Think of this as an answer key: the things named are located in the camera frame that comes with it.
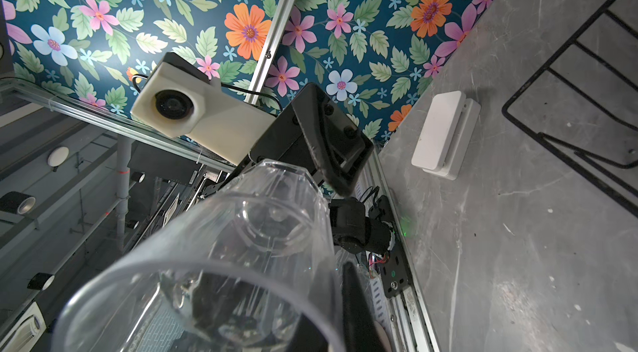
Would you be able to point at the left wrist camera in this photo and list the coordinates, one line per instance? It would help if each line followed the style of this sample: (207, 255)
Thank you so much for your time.
(180, 100)

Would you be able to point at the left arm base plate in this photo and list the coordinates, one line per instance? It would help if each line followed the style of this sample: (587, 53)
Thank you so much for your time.
(393, 267)

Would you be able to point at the clear glass cup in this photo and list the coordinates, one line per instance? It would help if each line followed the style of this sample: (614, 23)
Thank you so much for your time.
(252, 266)

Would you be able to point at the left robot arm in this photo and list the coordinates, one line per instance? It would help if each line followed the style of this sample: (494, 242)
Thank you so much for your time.
(351, 227)

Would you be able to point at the black wire dish rack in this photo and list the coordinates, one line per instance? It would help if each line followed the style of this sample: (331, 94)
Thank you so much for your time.
(581, 104)

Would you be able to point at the white box left side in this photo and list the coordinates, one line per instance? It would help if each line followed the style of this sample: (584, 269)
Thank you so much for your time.
(446, 134)

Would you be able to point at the aluminium front rail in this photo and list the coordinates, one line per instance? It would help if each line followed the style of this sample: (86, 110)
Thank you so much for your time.
(405, 318)

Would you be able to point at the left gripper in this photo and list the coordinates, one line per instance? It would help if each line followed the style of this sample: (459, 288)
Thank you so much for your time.
(313, 133)

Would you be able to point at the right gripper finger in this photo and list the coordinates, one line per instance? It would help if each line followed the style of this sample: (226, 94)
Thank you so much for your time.
(360, 333)

